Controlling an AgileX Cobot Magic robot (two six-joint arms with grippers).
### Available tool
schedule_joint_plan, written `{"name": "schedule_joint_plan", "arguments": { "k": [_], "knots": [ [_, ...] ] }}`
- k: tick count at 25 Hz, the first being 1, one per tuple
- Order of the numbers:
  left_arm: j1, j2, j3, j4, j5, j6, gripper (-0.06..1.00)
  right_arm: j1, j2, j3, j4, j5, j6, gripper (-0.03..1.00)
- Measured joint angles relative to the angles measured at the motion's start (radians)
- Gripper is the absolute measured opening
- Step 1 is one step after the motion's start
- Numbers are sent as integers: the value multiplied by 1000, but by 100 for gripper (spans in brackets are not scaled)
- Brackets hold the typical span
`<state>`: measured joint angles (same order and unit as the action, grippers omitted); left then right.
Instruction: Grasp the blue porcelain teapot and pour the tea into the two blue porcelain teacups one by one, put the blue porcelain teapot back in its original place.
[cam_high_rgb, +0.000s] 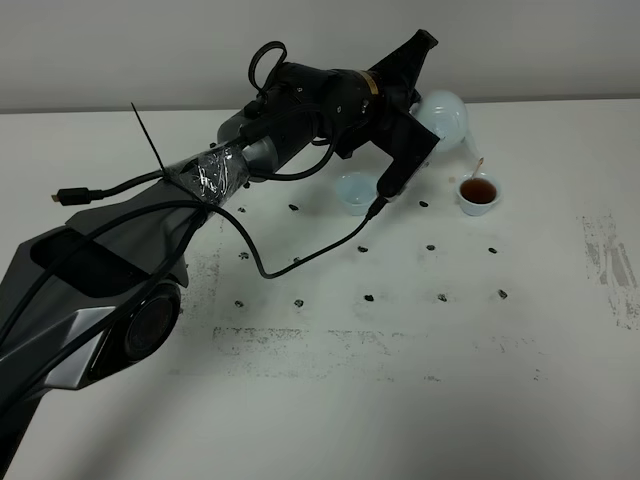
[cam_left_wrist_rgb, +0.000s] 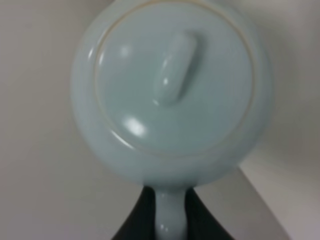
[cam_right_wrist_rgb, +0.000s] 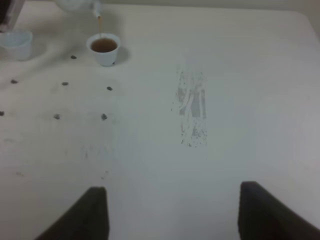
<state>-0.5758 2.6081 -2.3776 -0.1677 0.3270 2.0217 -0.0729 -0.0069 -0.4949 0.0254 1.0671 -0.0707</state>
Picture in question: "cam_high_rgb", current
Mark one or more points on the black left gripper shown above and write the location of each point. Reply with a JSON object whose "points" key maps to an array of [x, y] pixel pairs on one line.
{"points": [[395, 77]]}

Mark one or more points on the light blue porcelain teapot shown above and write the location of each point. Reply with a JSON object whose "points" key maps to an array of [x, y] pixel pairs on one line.
{"points": [[444, 114]]}

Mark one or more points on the left light blue teacup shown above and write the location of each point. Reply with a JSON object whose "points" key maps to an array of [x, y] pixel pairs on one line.
{"points": [[356, 192]]}

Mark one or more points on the light blue teacup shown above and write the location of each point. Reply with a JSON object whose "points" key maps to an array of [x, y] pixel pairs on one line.
{"points": [[356, 192], [477, 194]]}

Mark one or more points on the right light blue teacup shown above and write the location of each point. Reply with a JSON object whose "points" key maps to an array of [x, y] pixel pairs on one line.
{"points": [[477, 194]]}

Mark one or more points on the black zip tie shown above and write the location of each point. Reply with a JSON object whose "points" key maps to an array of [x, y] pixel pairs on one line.
{"points": [[147, 140]]}

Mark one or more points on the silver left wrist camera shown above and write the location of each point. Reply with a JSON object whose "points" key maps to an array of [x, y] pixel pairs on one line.
{"points": [[408, 143]]}

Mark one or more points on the loose black cable plug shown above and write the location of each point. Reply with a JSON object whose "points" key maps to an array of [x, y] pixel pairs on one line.
{"points": [[84, 196]]}

